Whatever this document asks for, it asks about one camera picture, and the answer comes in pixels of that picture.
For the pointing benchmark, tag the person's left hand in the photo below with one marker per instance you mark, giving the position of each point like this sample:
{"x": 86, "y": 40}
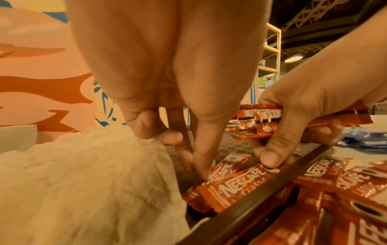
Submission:
{"x": 175, "y": 52}

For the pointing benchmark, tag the person's right hand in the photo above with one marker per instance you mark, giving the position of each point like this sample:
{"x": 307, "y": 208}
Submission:
{"x": 326, "y": 86}

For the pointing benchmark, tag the pile of blue sachets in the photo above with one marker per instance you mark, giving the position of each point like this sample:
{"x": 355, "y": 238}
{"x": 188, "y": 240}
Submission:
{"x": 366, "y": 139}

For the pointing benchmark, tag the pile of red Nescafe sachets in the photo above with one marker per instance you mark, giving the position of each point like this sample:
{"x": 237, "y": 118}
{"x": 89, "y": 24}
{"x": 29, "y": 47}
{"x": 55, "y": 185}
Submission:
{"x": 338, "y": 201}

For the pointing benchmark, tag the dark brown tray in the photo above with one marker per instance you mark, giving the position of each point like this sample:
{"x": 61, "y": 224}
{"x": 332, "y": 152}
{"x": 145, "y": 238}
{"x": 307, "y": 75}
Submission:
{"x": 242, "y": 220}

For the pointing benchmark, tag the row of tea bags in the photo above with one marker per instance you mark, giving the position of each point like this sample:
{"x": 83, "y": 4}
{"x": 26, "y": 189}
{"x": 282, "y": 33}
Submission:
{"x": 84, "y": 191}

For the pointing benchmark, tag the hanging ceiling lamp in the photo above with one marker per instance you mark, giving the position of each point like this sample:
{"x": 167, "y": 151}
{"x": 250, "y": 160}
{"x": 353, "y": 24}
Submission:
{"x": 294, "y": 58}

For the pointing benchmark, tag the wooden shelf frame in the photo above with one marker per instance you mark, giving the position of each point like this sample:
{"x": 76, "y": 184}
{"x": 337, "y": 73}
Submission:
{"x": 272, "y": 62}

